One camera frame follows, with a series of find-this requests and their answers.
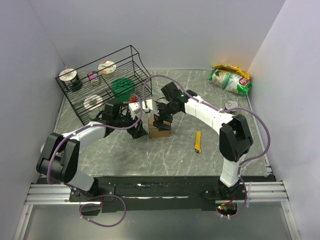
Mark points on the black wire rack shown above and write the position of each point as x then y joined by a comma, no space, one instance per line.
128,65

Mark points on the aluminium rail frame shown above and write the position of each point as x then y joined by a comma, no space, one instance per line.
58,194

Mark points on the black yogurt cup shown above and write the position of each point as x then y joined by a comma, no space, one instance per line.
70,79

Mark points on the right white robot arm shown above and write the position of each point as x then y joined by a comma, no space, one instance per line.
235,138

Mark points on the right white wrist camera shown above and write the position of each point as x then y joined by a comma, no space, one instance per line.
150,106

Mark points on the brown cardboard express box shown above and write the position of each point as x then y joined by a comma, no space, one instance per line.
154,132

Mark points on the green chips bag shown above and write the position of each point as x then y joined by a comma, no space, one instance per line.
230,82

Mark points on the white toilet paper roll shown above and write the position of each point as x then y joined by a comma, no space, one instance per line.
94,104

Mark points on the white Chobani yogurt cup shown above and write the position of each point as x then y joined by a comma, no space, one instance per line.
107,69

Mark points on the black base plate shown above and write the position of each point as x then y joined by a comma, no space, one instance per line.
151,193

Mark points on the small rubiks cube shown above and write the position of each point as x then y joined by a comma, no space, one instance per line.
93,77

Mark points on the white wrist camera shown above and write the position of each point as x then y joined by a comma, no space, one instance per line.
150,106
135,107

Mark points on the green lidded cup noodle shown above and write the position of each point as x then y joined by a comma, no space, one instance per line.
123,88

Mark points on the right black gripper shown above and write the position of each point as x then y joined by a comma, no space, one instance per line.
158,122

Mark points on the dark metal can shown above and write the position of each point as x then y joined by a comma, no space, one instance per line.
230,104

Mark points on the yellow utility knife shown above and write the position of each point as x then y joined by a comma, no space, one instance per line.
197,146

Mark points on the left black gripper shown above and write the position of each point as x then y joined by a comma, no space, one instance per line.
136,132

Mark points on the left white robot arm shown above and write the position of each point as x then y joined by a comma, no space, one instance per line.
59,157

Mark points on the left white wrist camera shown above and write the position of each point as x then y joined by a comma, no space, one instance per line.
135,107

